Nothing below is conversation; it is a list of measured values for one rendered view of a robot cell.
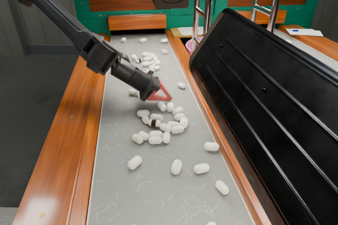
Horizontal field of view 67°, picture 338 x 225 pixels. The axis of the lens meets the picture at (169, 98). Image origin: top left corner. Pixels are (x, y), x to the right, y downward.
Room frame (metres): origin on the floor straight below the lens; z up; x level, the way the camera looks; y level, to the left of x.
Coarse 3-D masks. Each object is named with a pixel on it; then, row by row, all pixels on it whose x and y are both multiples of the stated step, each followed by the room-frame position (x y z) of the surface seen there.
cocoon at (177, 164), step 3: (177, 159) 0.42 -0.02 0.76; (174, 162) 0.41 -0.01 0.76; (177, 162) 0.40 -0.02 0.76; (180, 162) 0.41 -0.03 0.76; (174, 165) 0.40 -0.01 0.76; (177, 165) 0.40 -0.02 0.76; (180, 165) 0.40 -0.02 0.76; (171, 168) 0.39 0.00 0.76; (174, 168) 0.39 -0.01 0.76; (177, 168) 0.39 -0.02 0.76; (180, 168) 0.39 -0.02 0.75; (171, 171) 0.39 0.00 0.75; (174, 171) 0.38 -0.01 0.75; (177, 171) 0.38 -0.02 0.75
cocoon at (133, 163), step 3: (135, 156) 0.42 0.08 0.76; (138, 156) 0.42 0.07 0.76; (132, 159) 0.41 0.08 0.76; (135, 159) 0.41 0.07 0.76; (138, 159) 0.41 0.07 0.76; (141, 159) 0.42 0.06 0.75; (129, 162) 0.40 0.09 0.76; (132, 162) 0.40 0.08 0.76; (135, 162) 0.41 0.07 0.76; (138, 162) 0.41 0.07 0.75; (129, 165) 0.40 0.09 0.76; (132, 165) 0.40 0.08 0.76; (135, 165) 0.40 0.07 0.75; (138, 165) 0.41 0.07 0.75; (129, 168) 0.40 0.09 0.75; (132, 168) 0.40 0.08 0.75
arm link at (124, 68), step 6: (120, 60) 0.66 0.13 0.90; (114, 66) 0.64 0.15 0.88; (120, 66) 0.64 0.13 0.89; (126, 66) 0.65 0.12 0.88; (132, 66) 0.66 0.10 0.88; (114, 72) 0.64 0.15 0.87; (120, 72) 0.64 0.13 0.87; (126, 72) 0.64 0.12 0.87; (132, 72) 0.65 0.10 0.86; (120, 78) 0.64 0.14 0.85; (126, 78) 0.64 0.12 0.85
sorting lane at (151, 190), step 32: (160, 64) 0.99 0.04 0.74; (128, 96) 0.72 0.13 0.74; (192, 96) 0.72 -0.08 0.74; (128, 128) 0.55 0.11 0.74; (192, 128) 0.55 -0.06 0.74; (96, 160) 0.43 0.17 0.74; (128, 160) 0.43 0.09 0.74; (160, 160) 0.43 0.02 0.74; (192, 160) 0.43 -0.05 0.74; (224, 160) 0.43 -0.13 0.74; (96, 192) 0.34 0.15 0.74; (128, 192) 0.34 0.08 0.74; (160, 192) 0.34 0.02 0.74; (192, 192) 0.34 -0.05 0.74; (96, 224) 0.27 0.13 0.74; (128, 224) 0.27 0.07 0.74; (160, 224) 0.27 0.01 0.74; (192, 224) 0.27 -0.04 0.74; (224, 224) 0.27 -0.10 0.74
